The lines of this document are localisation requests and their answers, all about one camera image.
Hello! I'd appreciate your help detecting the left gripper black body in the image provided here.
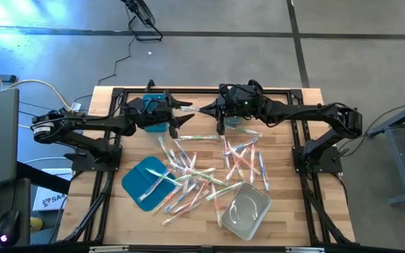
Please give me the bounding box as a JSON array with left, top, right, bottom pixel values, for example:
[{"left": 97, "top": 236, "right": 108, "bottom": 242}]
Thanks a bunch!
[{"left": 123, "top": 90, "right": 179, "bottom": 140}]

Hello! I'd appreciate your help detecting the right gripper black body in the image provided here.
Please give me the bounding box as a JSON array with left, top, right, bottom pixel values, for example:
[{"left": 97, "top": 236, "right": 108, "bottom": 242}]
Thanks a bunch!
[{"left": 217, "top": 83, "right": 267, "bottom": 136}]

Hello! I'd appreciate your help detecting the teal plastic bin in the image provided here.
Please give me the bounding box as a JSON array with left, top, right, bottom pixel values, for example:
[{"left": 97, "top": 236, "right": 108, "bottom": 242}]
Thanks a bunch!
[{"left": 141, "top": 93, "right": 169, "bottom": 134}]

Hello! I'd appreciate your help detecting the dark grey plastic bin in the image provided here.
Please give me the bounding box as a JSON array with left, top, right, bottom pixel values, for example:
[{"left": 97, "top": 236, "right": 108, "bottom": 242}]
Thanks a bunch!
[{"left": 223, "top": 115, "right": 245, "bottom": 128}]

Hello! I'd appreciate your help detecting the teal plastic lid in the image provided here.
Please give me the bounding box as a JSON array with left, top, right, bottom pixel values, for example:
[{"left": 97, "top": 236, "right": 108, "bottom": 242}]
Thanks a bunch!
[{"left": 121, "top": 155, "right": 178, "bottom": 212}]

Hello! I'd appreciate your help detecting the black diagonal beam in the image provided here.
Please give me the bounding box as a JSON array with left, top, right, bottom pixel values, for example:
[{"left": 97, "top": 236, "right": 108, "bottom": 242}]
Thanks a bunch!
[{"left": 15, "top": 161, "right": 72, "bottom": 195}]

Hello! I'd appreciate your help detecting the white cardboard box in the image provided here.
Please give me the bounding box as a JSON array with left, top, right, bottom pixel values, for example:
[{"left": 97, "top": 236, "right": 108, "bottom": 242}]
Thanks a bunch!
[{"left": 32, "top": 167, "right": 74, "bottom": 212}]

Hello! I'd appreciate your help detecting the dark grey desk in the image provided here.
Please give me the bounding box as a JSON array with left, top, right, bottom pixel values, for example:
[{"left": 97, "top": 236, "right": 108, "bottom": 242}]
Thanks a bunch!
[{"left": 0, "top": 177, "right": 32, "bottom": 249}]

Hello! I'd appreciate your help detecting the small yellow object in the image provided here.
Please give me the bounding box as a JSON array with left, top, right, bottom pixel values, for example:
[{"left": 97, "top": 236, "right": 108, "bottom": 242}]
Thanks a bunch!
[{"left": 30, "top": 216, "right": 44, "bottom": 233}]

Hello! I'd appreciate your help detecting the black computer mouse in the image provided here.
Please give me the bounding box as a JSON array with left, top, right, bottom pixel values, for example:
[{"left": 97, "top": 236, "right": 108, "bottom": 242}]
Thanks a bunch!
[{"left": 0, "top": 209, "right": 21, "bottom": 247}]

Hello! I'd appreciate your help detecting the black floor cable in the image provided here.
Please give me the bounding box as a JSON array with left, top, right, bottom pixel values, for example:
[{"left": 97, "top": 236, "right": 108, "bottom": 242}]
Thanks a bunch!
[{"left": 72, "top": 34, "right": 135, "bottom": 105}]

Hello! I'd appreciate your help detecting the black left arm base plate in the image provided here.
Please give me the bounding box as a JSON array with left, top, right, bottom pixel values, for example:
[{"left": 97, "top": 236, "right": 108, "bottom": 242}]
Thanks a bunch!
[{"left": 71, "top": 144, "right": 123, "bottom": 173}]

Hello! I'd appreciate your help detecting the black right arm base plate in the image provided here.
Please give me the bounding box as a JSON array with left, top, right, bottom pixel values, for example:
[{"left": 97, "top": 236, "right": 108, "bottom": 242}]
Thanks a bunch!
[{"left": 292, "top": 145, "right": 344, "bottom": 174}]

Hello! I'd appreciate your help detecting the cream yellow cable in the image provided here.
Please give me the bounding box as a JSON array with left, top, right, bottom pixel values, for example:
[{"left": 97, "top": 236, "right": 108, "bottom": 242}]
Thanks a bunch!
[{"left": 0, "top": 57, "right": 74, "bottom": 130}]

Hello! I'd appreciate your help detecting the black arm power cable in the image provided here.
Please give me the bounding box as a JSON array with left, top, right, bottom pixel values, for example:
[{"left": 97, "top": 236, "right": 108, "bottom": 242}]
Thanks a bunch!
[{"left": 335, "top": 101, "right": 405, "bottom": 159}]

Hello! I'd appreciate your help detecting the silver aluminium bracket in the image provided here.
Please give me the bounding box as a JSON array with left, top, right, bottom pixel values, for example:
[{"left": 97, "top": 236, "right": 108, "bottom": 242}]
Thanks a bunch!
[
  {"left": 285, "top": 246, "right": 326, "bottom": 253},
  {"left": 88, "top": 245, "right": 130, "bottom": 253}
]

